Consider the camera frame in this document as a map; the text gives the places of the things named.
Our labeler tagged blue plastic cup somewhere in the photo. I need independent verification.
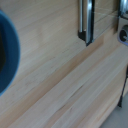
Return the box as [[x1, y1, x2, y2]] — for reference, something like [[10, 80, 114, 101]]
[[0, 9, 22, 98]]

